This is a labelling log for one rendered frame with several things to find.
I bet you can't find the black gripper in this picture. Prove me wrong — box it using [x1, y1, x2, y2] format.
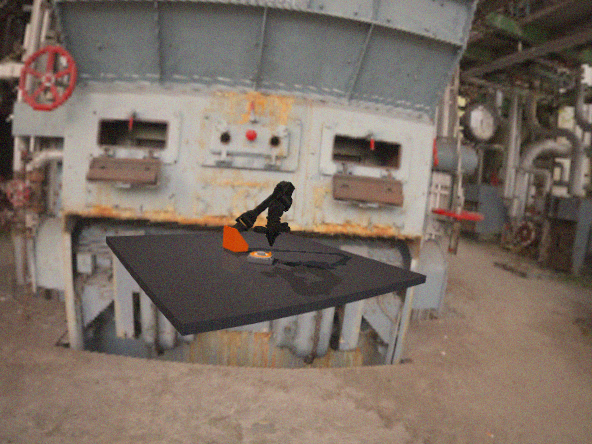
[253, 215, 291, 247]

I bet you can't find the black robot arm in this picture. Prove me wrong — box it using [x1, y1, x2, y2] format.
[232, 180, 295, 234]

